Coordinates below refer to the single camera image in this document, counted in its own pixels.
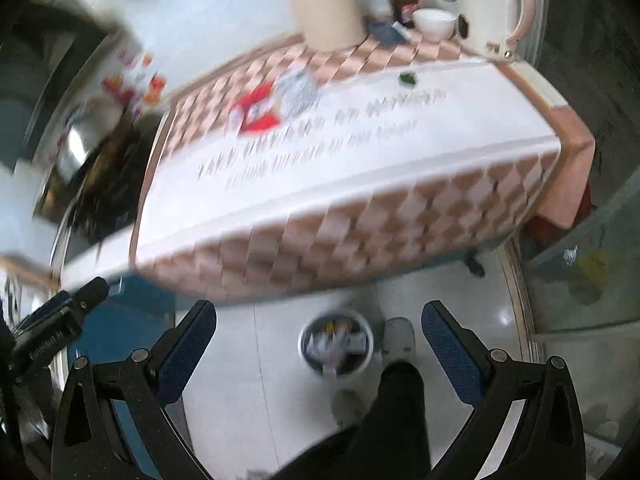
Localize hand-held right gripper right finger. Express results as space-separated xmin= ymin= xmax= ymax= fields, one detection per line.
xmin=421 ymin=300 xmax=587 ymax=480

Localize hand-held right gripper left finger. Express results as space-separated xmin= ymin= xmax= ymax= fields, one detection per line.
xmin=50 ymin=300 xmax=217 ymax=480

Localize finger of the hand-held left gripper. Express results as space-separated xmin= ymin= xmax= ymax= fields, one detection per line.
xmin=62 ymin=277 xmax=111 ymax=312

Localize white round trash bin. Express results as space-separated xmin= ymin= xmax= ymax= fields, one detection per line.
xmin=298 ymin=308 xmax=375 ymax=377

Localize red snack packet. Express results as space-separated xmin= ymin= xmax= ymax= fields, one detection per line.
xmin=231 ymin=80 xmax=284 ymax=137

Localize clear printed plastic bag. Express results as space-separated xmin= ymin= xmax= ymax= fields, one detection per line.
xmin=271 ymin=67 xmax=322 ymax=117

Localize grey slipper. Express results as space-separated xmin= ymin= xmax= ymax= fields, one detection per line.
xmin=332 ymin=388 xmax=367 ymax=429
xmin=382 ymin=316 xmax=416 ymax=367

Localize black cooktop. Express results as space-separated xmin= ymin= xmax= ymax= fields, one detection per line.
xmin=50 ymin=110 xmax=168 ymax=266

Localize wooden rolling pin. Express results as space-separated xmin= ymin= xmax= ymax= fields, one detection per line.
xmin=0 ymin=254 xmax=57 ymax=282

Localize steel wok lid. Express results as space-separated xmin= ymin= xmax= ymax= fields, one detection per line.
xmin=46 ymin=107 xmax=118 ymax=188

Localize glass door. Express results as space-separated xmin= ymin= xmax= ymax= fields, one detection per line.
xmin=500 ymin=0 xmax=640 ymax=480

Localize checkered pink tablecloth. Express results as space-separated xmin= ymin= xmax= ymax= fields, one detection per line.
xmin=129 ymin=29 xmax=597 ymax=307

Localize black range hood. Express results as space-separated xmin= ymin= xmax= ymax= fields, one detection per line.
xmin=0 ymin=0 xmax=113 ymax=173

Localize dark smartphone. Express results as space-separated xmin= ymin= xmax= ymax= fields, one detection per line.
xmin=367 ymin=19 xmax=409 ymax=46

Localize white bowl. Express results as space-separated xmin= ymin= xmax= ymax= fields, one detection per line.
xmin=410 ymin=8 xmax=459 ymax=43

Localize white and pink kettle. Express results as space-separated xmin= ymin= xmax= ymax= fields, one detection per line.
xmin=454 ymin=0 xmax=537 ymax=63

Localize cream utensil holder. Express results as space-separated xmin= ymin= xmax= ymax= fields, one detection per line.
xmin=284 ymin=0 xmax=368 ymax=52

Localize black wok with handle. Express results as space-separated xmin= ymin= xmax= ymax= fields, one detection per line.
xmin=47 ymin=120 xmax=153 ymax=241

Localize colourful wall stickers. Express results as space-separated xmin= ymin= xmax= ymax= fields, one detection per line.
xmin=99 ymin=46 xmax=169 ymax=112

